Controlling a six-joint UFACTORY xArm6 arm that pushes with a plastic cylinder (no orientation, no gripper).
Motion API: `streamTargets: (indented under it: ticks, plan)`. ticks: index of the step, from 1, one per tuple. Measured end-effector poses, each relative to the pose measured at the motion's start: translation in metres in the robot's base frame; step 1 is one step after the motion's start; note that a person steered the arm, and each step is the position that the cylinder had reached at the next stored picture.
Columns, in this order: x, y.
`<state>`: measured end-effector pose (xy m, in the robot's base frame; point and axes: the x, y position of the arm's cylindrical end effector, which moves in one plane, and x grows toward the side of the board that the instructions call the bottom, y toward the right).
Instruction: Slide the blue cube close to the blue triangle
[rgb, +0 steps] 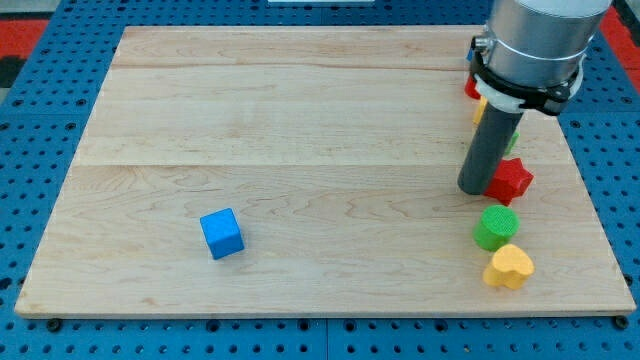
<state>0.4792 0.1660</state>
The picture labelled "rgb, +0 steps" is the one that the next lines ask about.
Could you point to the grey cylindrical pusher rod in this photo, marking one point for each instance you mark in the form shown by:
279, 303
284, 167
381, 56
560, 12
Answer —
488, 146

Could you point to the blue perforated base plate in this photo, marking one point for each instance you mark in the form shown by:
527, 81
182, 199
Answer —
42, 118

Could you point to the yellow heart block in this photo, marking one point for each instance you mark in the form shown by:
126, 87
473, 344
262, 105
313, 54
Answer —
510, 267

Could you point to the blue cube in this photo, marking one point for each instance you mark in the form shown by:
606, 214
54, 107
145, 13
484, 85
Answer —
222, 233

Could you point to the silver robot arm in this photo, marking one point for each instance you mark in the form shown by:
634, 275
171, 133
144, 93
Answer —
530, 53

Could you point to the wooden board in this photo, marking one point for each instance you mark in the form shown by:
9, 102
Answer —
338, 150

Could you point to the green cylinder block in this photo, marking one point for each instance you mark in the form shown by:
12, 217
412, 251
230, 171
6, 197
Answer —
495, 227

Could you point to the red star block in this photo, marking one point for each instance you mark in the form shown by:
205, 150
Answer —
511, 180

